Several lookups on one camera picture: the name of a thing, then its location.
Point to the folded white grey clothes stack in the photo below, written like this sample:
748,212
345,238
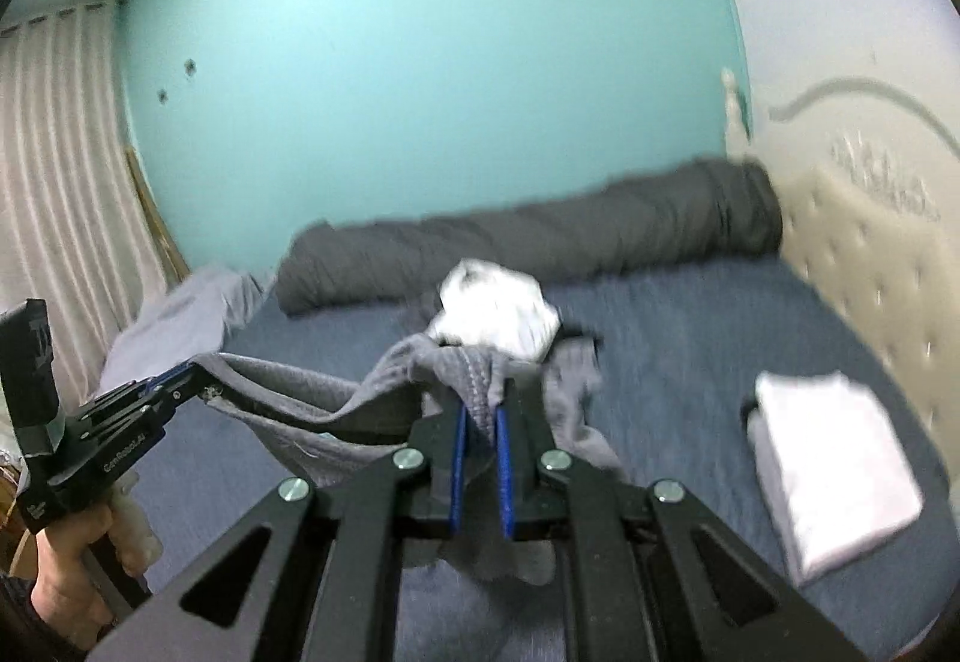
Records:
832,471

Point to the person's left hand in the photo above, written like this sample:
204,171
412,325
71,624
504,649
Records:
63,595

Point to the cream tufted headboard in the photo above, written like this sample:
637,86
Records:
867,178

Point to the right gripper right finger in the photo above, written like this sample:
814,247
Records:
648,572

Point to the light grey blanket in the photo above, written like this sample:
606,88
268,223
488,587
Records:
196,316

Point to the blue patterned bed sheet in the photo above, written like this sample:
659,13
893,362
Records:
680,352

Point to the white black garment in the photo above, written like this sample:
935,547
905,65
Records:
482,304

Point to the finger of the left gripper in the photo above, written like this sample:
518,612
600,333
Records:
179,382

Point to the grey quilted sweater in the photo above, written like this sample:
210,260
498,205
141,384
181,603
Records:
325,429

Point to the dark grey rolled duvet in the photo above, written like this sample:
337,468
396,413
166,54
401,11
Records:
708,207

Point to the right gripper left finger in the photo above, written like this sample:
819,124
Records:
308,574

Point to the beige striped curtain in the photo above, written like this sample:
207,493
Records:
73,229

